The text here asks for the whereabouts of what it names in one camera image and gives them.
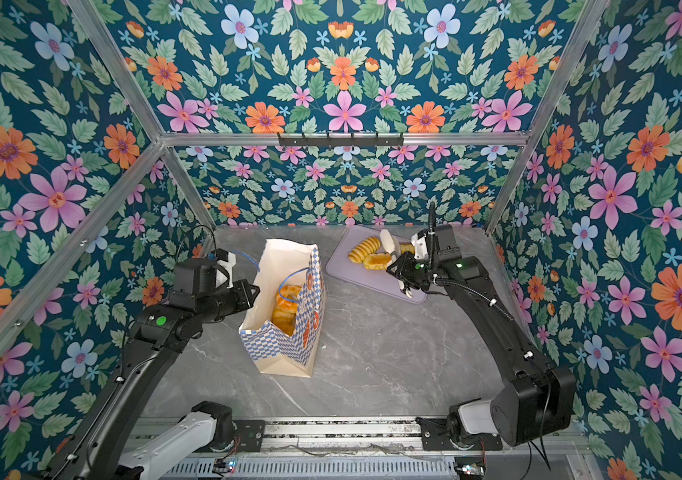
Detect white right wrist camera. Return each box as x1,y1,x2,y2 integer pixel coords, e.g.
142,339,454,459
411,233,430,261

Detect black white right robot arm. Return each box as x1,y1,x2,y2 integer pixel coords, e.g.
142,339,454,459
380,206,576,448

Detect lilac plastic tray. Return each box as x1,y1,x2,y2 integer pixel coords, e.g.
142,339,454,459
325,225,427,304

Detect aluminium frame profile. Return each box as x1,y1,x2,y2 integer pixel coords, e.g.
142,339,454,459
0,1,610,356

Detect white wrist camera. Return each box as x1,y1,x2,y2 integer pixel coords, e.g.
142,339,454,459
411,233,430,261
214,248,236,289

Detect large striped croissant bread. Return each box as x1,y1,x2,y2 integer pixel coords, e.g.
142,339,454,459
271,301,298,336

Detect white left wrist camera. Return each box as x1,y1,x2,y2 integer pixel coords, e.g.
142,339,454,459
214,248,236,289

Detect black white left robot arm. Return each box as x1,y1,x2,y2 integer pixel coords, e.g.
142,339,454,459
29,249,260,479

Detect small bread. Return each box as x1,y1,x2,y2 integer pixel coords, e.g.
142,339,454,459
400,243,415,254

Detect golden glazed bread loaf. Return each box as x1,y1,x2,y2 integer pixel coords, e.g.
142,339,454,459
363,252,393,271

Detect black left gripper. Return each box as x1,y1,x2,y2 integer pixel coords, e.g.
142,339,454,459
197,276,265,324

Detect long ridged baguette bread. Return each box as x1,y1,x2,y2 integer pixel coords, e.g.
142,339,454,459
348,236,381,264

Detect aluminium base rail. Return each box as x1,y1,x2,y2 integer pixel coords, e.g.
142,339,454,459
91,415,594,480

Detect black hook rail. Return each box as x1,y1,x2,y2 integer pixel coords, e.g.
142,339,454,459
277,133,405,148

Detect ring shaped bagel bread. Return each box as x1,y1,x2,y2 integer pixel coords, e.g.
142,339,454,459
276,284,302,304

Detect blue checkered paper bag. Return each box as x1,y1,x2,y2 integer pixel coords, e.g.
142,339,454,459
238,239,327,378

